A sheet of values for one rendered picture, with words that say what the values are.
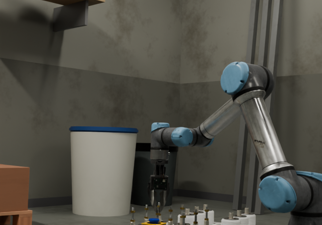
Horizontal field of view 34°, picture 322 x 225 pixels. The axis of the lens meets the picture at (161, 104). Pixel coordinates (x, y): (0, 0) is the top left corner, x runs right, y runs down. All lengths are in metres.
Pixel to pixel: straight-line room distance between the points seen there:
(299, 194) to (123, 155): 2.82
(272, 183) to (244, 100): 0.30
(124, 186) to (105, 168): 0.24
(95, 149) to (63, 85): 0.98
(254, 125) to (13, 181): 2.18
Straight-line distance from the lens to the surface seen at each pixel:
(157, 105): 5.95
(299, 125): 5.31
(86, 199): 4.45
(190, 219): 2.74
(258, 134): 1.80
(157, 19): 6.09
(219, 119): 2.10
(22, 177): 3.69
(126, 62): 5.68
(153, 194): 2.20
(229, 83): 1.86
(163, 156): 2.16
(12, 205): 3.68
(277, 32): 5.13
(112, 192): 4.42
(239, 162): 5.12
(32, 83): 4.94
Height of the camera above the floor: 0.62
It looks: 4 degrees up
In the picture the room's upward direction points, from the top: 2 degrees clockwise
